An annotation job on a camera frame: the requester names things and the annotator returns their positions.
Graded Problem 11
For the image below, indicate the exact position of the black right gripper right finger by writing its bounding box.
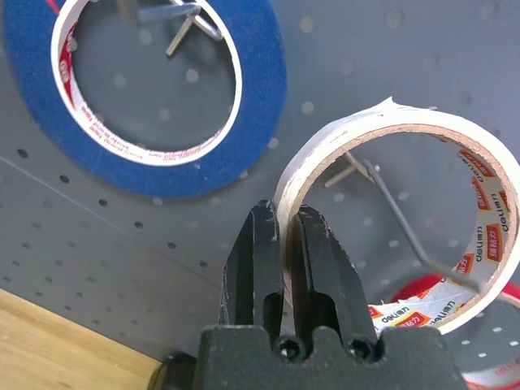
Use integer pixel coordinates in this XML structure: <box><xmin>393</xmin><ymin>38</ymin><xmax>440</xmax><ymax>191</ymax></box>
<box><xmin>288</xmin><ymin>205</ymin><xmax>379</xmax><ymax>346</ymax></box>

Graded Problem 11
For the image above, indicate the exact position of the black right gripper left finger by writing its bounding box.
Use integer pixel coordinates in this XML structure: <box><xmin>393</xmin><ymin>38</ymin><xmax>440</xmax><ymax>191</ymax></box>
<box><xmin>219</xmin><ymin>198</ymin><xmax>285</xmax><ymax>345</ymax></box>

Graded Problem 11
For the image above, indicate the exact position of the white tape roll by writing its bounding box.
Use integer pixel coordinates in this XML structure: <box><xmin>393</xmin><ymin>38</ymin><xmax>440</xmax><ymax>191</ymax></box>
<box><xmin>274</xmin><ymin>96</ymin><xmax>520</xmax><ymax>336</ymax></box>

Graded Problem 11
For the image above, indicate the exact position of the metal pegboard hook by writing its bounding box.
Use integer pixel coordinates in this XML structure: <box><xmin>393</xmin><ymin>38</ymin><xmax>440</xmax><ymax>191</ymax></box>
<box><xmin>323</xmin><ymin>150</ymin><xmax>488</xmax><ymax>294</ymax></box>
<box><xmin>117</xmin><ymin>0</ymin><xmax>225</xmax><ymax>57</ymax></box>

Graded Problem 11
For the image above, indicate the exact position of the grey perforated pegboard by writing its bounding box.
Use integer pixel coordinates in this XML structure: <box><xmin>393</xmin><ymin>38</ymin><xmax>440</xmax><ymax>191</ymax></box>
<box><xmin>0</xmin><ymin>0</ymin><xmax>520</xmax><ymax>390</ymax></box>

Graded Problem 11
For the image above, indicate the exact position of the red tape roll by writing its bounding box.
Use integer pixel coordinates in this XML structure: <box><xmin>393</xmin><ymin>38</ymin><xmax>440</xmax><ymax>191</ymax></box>
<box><xmin>367</xmin><ymin>274</ymin><xmax>520</xmax><ymax>390</ymax></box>

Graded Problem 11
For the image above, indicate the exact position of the blue tape roll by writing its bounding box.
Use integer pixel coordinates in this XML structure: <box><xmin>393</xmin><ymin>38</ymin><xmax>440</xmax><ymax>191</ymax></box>
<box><xmin>2</xmin><ymin>0</ymin><xmax>288</xmax><ymax>199</ymax></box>

